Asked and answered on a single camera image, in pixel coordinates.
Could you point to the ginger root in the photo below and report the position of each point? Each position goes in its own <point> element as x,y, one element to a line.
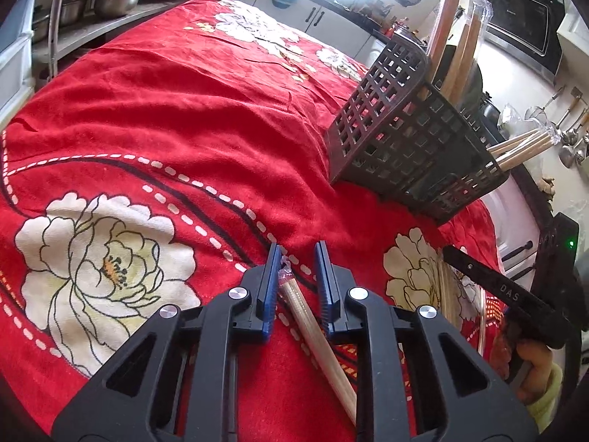
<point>546,185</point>

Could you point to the black range hood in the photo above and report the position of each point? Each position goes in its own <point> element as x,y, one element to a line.
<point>520,18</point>

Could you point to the white upper cabinet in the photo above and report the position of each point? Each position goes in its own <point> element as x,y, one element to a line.
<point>575,46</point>

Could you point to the row of hanging kitchen utensils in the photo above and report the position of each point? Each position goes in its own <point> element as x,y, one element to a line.
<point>575,138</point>

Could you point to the clear plastic bag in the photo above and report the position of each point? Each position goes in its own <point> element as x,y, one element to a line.
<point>515,117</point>

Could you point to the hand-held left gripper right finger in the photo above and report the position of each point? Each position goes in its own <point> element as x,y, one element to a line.
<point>324,308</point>

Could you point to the red floral blanket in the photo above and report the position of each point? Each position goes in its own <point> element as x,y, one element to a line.
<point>161,101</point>

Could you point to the person's right forearm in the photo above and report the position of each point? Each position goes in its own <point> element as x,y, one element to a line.
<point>547,400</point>

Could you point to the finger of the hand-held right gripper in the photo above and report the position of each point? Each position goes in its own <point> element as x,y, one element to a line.
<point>469,267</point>

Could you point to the metal shelf rack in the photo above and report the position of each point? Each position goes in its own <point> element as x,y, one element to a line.
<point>92,32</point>

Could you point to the white plastic drawer unit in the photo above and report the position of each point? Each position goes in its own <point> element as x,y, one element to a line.
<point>16,55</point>

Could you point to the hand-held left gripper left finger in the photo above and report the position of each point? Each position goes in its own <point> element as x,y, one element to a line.
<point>267,308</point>

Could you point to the small lidded steel pot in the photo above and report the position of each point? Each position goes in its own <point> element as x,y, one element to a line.
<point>71,9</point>

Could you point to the black plastic lattice basket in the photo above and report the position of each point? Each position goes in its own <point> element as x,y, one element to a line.
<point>400,147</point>

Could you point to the steel lidded pots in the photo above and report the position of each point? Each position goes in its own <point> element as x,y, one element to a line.
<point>488,110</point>

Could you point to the person's right hand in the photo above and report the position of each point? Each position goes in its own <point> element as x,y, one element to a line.
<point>536,368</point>

